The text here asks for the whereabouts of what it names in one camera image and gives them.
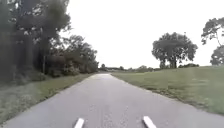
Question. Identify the distant row of bushes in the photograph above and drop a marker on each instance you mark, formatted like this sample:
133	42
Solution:
142	68

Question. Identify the grey asphalt path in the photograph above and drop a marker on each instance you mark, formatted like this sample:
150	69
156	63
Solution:
106	100

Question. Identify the large broad tree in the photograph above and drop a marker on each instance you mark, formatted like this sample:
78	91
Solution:
173	48

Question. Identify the robot's own part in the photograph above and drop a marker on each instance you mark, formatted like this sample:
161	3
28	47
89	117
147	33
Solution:
79	123
149	122

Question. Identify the sloping grass field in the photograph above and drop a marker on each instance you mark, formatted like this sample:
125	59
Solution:
186	85

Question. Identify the wood of dark trees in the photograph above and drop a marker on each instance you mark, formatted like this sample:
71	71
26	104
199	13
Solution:
31	40

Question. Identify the grass verge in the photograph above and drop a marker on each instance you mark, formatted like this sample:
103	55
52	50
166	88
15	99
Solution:
30	95

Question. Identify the tall thin-crowned tree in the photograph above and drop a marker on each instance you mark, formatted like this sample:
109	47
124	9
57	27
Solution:
211	28

